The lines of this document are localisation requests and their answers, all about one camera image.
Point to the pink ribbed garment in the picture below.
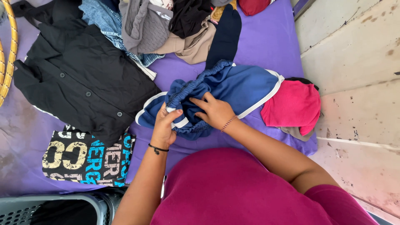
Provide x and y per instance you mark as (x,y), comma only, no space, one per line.
(292,106)

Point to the yellow woven hoop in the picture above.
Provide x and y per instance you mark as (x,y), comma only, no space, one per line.
(9,50)

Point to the black thread wrist band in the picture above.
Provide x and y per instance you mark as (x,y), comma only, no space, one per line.
(157,149)

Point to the purple bed sheet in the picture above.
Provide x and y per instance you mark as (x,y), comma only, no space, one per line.
(268,40)

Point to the black garment under pink one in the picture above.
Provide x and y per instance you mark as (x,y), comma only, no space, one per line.
(301,81)

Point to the blue denim garment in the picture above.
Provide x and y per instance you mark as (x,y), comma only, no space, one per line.
(106,22)

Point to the dark red garment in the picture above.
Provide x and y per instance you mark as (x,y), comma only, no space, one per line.
(253,6)

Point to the beige garment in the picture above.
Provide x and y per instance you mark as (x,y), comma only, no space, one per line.
(192,45)

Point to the person's left hand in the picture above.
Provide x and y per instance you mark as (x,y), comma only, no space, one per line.
(162,131)

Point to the person's right hand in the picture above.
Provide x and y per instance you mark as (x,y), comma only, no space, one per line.
(215,112)

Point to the black buttoned shirt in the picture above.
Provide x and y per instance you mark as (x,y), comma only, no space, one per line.
(81,78)

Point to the person's magenta shirt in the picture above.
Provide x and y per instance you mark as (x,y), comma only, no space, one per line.
(250,190)

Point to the grey garment under pink one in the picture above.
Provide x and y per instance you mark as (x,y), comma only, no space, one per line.
(297,132)

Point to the navy blue garment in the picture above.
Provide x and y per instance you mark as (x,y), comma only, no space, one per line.
(225,36)

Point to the black crumpled garment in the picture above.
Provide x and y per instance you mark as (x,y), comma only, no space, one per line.
(189,15)

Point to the grey knitted garment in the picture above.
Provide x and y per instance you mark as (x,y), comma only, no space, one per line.
(145,26)

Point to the black printed t-shirt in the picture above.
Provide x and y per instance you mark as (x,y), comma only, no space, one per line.
(89,159)

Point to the grey plastic laundry basket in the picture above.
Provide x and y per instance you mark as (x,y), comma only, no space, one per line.
(53,209)

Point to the blue shorts with white trim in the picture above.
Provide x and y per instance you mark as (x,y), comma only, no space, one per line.
(225,90)

